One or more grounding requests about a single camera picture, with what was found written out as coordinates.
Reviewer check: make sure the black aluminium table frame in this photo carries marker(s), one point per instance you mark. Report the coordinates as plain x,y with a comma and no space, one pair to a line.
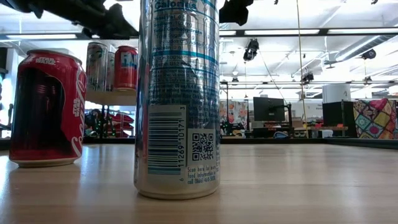
376,143

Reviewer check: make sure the red stacked trays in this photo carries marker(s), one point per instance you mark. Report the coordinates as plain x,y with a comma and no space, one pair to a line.
122,124

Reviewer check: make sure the Celsius Peach Vibe can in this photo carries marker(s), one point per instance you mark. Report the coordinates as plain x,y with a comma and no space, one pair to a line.
96,68

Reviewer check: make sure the black rolling desk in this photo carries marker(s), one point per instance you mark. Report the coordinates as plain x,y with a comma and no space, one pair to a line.
270,130

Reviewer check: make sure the colourful patchwork panel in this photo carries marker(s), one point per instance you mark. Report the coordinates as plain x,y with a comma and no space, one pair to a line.
373,119

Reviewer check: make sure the Star Wars Coca-Cola can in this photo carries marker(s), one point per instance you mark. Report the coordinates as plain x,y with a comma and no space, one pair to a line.
46,109

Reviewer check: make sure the wooden workbench with red items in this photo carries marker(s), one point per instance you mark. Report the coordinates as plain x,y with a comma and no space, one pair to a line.
320,128

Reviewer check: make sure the black ceiling light track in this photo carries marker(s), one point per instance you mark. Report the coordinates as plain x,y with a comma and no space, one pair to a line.
81,35

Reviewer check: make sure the silver ventilation duct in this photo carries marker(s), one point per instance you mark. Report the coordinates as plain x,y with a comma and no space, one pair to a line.
373,42

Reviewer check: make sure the black background robot arm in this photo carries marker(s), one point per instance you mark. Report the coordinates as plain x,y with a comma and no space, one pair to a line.
231,127

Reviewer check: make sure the black hanging ceiling device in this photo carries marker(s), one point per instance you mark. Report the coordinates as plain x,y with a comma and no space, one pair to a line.
308,77
251,49
369,54

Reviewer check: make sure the white slim energy drink can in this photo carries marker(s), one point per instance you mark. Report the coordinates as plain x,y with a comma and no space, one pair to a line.
110,71

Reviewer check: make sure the black monitor on stand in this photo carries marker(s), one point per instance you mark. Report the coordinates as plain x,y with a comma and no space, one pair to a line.
269,109

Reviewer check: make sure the white cylindrical object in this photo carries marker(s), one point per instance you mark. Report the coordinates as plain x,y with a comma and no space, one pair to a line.
337,92

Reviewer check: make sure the colourful cartoon poster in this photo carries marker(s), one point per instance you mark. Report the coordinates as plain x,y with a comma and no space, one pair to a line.
239,107

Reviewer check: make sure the silver Red Bull can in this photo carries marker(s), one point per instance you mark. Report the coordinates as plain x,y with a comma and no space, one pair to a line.
177,93

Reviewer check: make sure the wooden shelf with black legs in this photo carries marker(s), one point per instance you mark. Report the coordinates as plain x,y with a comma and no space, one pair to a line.
109,98

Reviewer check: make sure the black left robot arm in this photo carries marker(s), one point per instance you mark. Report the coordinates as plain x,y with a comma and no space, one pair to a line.
62,9

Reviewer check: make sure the red Fanta can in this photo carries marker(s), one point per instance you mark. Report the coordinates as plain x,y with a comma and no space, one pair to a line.
126,71

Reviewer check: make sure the black partition panel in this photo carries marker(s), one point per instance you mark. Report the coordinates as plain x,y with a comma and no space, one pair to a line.
334,113

